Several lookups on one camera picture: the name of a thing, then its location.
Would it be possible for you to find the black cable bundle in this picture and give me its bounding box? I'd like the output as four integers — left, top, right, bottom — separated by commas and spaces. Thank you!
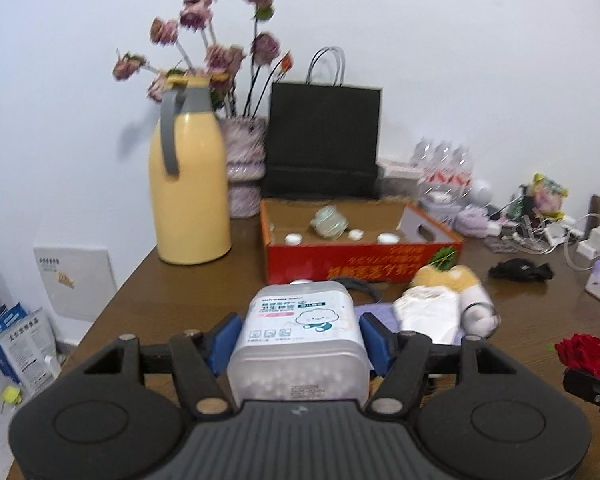
347, 280, 383, 306

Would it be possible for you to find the yellow thermos jug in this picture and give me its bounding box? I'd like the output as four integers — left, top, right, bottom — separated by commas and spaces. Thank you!
148, 74, 232, 266

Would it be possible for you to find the crumpled clear plastic wrap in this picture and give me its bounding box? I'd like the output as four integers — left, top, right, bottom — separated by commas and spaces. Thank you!
310, 206, 348, 238

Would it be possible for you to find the dried pink rose bouquet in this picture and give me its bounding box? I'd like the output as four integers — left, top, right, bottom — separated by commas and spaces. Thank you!
112, 0, 293, 118

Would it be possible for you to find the black paper bag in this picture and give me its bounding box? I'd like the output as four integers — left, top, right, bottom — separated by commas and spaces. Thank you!
261, 46, 384, 200

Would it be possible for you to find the colourful toy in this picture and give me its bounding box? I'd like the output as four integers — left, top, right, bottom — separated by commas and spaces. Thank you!
530, 174, 568, 218

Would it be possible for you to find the white round gadget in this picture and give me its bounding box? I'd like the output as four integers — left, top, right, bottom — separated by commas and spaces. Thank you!
472, 180, 496, 206

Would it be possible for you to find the blue printed packet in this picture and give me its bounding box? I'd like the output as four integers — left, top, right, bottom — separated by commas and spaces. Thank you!
0, 302, 28, 376

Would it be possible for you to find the black cloth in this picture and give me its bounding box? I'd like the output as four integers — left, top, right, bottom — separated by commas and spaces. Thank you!
488, 258, 555, 282

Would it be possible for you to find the white printed packet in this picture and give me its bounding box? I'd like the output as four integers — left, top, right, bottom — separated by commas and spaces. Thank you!
0, 310, 61, 396

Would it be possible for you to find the white charger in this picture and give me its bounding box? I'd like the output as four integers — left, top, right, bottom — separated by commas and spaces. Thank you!
545, 220, 576, 243

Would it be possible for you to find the orange white plush toy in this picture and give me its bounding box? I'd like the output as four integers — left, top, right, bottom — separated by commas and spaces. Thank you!
411, 264, 501, 338

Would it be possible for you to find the white cloth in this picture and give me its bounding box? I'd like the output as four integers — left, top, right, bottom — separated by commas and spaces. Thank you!
392, 285, 463, 346

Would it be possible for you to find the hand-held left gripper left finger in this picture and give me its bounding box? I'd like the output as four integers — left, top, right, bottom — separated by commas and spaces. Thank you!
82, 314, 245, 421

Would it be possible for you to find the folded purple towel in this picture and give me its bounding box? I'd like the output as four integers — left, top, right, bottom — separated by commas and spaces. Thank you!
455, 209, 491, 237

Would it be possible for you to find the white power adapter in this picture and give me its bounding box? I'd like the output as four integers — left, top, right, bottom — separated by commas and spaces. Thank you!
580, 227, 600, 261

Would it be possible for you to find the pink ribbed vase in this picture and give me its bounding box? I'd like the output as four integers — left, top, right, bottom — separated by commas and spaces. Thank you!
219, 116, 268, 219

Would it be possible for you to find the clear plastic cotton swab box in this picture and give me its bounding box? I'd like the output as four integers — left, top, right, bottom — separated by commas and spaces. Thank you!
227, 280, 372, 406

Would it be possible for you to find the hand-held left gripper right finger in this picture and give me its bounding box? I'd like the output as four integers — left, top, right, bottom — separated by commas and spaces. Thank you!
358, 312, 518, 416

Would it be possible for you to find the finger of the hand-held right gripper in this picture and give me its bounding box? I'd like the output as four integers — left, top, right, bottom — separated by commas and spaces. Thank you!
562, 367, 600, 443

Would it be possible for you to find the purple cloth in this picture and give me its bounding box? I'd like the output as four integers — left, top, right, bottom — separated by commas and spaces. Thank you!
354, 302, 396, 333

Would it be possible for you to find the shrink-wrapped water bottle pack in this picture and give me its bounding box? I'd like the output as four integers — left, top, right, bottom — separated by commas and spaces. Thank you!
412, 136, 476, 201

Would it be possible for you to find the flat white box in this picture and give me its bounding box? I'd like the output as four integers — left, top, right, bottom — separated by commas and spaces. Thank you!
380, 159, 421, 181

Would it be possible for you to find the red artificial rose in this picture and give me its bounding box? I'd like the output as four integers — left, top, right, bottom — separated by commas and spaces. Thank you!
554, 332, 600, 378

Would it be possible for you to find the orange cardboard box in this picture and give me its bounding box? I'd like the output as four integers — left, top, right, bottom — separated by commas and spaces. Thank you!
259, 198, 465, 285

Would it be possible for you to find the tangle of white cables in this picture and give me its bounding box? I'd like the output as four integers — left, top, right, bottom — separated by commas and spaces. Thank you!
485, 210, 581, 256

